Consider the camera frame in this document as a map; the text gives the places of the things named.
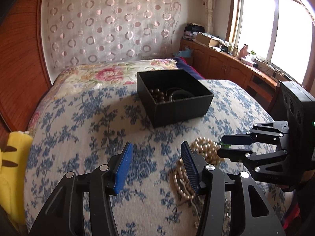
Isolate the green jade pendant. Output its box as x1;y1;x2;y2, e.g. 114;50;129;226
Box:
220;142;231;148

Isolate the cream pearl necklace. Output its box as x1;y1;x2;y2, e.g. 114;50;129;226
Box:
172;136;226;229

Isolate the black jewelry box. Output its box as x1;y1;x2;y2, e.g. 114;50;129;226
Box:
137;69;214;128

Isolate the white power strip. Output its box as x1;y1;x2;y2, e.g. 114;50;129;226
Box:
254;59;286;80

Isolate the white tissue box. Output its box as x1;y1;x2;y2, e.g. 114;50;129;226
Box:
241;56;254;67

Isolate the pink figurine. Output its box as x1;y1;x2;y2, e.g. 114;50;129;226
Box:
238;44;249;59

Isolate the yellow plush toy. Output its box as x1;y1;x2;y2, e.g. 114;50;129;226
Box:
1;131;32;233

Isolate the blue floral white blanket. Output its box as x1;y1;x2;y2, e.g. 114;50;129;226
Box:
23;79;294;236

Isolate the window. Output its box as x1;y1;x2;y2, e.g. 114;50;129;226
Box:
234;0;313;84

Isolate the wooden cabinet counter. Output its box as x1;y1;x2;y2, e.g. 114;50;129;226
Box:
179;39;278;112

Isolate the black bangle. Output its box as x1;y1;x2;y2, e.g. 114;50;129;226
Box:
166;88;194;102

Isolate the navy blue bed sheet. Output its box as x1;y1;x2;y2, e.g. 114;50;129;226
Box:
172;57;205;80

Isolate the cardboard box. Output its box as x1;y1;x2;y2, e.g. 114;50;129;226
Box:
195;32;220;47

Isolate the teal cloth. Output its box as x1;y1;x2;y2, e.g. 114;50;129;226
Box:
173;47;193;58

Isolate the pile of dark clothes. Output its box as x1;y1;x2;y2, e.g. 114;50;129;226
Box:
182;23;205;41

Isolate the beige window curtain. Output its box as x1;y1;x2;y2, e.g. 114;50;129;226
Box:
203;0;216;34

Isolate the pink floral quilt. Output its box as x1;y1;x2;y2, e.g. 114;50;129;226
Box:
27;58;178;136

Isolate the pink circle pattern curtain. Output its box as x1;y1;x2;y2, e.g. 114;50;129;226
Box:
42;0;181;70

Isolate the dark wooden bead bracelet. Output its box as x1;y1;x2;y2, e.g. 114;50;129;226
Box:
149;88;167;104

